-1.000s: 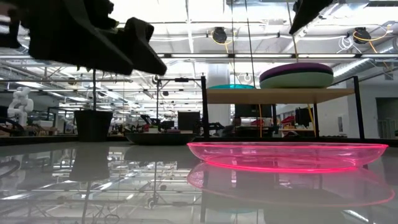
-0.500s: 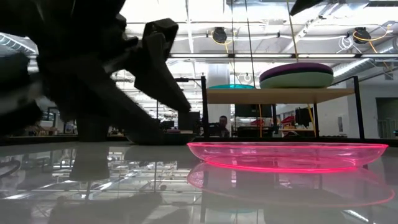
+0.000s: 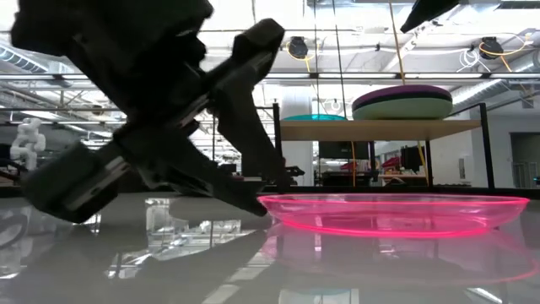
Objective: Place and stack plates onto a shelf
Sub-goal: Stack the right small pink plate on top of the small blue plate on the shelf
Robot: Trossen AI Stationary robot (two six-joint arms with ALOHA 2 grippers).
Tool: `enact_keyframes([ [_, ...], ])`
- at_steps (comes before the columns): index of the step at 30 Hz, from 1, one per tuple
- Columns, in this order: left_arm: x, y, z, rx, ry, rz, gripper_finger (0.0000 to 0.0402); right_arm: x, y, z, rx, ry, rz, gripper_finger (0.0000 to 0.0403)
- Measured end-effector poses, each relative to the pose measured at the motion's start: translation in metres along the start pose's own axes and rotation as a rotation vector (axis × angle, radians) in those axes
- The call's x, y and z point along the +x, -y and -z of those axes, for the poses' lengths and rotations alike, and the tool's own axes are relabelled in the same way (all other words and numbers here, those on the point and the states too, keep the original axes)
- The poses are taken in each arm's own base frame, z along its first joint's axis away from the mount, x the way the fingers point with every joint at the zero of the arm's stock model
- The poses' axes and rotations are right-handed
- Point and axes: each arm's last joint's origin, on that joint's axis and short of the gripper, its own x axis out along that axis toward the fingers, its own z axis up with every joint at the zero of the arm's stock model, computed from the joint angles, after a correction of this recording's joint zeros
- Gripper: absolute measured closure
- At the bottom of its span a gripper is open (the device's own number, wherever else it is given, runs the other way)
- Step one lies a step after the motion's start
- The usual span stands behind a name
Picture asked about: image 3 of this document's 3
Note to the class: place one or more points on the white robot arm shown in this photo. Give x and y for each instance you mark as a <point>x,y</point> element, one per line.
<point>27,141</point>

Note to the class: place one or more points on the silver ventilation duct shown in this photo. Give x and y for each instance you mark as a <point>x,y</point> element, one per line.
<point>485,86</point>
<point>12,63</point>

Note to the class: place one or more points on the black plastic plate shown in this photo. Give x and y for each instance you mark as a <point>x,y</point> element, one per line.
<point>403,96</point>

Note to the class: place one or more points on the black monitor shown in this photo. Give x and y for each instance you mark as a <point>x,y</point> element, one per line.
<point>343,150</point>
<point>412,158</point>

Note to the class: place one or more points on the black metal rig frame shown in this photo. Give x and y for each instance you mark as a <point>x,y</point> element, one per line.
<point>422,190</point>

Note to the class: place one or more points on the pink transparent plastic plate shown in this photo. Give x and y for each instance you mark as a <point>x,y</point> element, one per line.
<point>392,211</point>

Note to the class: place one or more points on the blue transparent plastic plate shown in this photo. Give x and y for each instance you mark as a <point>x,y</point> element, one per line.
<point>314,117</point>

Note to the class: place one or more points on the wooden shelf black metal frame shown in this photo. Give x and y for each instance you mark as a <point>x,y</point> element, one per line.
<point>379,130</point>

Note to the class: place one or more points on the purple plastic plate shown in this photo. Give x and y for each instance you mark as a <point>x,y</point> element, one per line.
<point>403,88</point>

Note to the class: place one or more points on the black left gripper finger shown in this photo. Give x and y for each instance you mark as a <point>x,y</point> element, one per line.
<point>63,186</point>
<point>253,139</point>

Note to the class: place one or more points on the black overhead beam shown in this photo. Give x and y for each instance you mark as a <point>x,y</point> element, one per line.
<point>337,76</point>

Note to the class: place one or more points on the red object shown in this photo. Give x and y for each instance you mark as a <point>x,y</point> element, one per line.
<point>390,162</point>

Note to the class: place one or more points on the white round column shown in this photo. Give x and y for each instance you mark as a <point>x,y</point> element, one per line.
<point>297,101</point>

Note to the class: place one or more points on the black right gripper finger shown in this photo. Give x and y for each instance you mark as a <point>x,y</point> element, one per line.
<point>426,12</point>

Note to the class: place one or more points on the pale green plastic plate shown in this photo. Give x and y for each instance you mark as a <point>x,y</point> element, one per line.
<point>403,112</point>

